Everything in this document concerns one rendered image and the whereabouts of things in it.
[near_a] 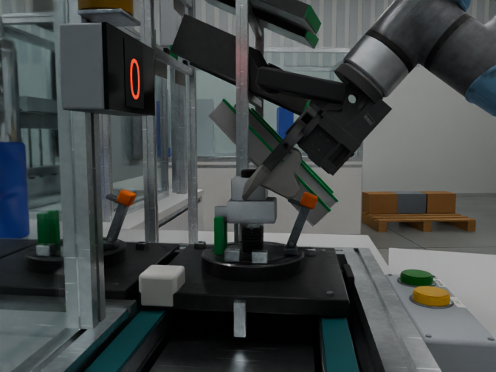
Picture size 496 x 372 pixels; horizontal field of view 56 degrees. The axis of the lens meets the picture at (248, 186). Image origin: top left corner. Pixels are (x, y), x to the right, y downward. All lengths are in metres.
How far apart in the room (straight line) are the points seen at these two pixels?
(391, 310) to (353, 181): 4.21
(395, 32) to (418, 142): 9.31
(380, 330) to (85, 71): 0.36
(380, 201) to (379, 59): 5.70
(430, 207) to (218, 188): 3.09
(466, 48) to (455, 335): 0.31
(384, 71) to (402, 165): 9.22
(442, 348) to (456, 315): 0.07
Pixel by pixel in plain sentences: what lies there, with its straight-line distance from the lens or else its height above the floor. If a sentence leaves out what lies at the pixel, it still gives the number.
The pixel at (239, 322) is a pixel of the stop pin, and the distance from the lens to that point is 0.53.
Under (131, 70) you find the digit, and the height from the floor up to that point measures 1.21.
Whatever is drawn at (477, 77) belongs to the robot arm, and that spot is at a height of 1.21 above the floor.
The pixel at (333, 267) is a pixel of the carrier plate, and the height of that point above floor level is 0.97.
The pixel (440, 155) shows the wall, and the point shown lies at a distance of 10.09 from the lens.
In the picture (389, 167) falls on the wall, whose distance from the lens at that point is 9.71.
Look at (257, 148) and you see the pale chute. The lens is 0.84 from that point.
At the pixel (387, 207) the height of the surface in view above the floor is 0.23.
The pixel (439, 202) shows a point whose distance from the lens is 6.56.
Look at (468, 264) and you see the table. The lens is 1.18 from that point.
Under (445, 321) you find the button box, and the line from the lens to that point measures 0.53.
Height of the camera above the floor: 1.15
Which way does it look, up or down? 6 degrees down
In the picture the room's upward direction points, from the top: straight up
